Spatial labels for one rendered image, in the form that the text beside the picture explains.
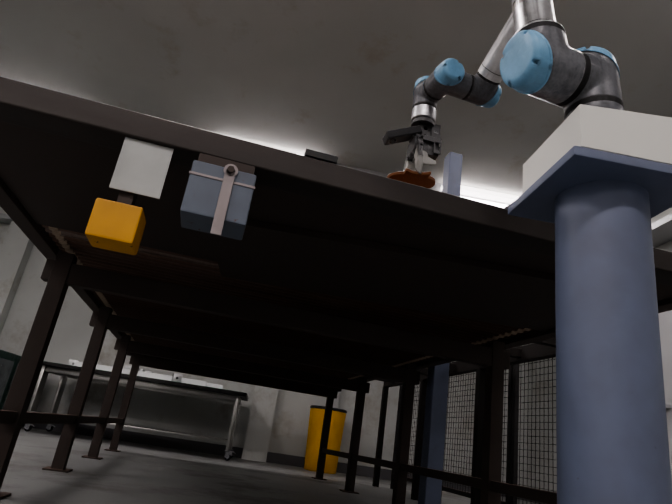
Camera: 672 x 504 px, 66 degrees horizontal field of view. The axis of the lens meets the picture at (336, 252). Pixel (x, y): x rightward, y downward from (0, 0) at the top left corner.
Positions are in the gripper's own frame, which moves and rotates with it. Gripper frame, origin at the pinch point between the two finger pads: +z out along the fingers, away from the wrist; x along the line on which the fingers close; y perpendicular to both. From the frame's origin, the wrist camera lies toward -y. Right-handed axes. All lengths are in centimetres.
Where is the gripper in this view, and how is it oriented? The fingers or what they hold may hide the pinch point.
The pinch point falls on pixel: (410, 179)
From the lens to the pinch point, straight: 152.1
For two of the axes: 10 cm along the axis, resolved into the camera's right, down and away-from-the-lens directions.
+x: -2.3, 3.2, 9.2
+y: 9.6, 2.1, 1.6
